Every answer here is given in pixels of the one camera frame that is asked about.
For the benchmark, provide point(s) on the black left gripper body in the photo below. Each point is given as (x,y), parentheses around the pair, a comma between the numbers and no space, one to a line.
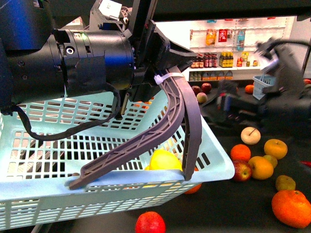
(146,48)

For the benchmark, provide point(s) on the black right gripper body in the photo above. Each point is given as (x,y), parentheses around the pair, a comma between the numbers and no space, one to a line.
(217,108)

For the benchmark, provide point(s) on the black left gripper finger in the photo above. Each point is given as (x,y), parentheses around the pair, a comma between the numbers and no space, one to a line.
(144,86)
(180,56)

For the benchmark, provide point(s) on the light blue shopping basket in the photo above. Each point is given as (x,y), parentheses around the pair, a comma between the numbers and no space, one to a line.
(35,176)

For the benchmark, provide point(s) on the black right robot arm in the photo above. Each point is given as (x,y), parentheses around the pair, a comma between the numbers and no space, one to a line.
(285,107)

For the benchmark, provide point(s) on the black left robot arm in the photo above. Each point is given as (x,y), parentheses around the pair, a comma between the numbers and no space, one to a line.
(122,48)

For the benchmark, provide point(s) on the back shelf peach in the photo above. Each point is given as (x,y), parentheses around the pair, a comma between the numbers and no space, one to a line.
(201,98)

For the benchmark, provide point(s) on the back shelf red apple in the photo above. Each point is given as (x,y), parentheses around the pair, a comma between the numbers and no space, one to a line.
(206,88)

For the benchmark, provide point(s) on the back shelf orange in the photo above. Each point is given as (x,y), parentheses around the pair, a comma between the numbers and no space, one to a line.
(249,89)

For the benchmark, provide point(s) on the back shelf dark apple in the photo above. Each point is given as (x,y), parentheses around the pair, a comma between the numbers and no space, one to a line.
(196,90)

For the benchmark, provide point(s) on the front fruit shelf tray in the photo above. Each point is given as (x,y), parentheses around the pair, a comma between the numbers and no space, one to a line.
(218,207)

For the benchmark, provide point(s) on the dark soy sauce bottles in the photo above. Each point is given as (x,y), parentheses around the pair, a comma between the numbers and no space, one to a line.
(206,60)

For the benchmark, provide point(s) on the white pear far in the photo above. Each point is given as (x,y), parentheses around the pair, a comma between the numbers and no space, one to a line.
(250,135)

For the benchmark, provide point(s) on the orange snack bag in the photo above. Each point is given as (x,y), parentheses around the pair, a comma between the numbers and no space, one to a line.
(211,37)

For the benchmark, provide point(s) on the small orange mandarin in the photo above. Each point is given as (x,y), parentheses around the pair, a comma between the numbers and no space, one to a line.
(240,152)

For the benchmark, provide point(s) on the small blue basket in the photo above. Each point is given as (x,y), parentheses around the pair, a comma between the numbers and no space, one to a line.
(261,82)

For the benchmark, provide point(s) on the yellow label bottles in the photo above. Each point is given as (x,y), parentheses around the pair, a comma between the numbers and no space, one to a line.
(226,59)

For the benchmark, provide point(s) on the red snack bag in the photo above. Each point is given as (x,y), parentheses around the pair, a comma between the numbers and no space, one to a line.
(222,35)

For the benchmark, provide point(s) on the yellow orange fruit upper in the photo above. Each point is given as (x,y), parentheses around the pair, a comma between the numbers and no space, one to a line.
(276,148)

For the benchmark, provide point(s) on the yellow orange fruit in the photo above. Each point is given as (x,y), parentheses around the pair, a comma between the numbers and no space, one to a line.
(261,168)
(276,148)

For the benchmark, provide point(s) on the brown kiwi upper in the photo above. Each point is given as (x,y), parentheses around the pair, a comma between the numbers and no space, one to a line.
(273,160)

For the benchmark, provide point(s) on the brown kiwi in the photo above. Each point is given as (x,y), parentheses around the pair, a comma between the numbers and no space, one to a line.
(273,160)
(284,182)

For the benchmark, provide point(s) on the large orange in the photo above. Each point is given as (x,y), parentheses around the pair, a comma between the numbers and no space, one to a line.
(193,190)

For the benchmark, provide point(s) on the red chili pepper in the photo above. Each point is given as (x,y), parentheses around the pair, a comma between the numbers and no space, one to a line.
(306,163)

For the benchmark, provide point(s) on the orange at bottom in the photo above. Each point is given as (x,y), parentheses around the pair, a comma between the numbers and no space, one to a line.
(292,208)

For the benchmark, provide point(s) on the red pomegranate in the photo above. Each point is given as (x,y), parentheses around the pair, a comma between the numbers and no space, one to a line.
(150,222)

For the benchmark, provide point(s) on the white cable tie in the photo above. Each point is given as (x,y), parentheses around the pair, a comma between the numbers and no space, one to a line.
(160,79)

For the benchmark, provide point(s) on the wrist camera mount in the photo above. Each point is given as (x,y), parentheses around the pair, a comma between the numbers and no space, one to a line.
(109,15)

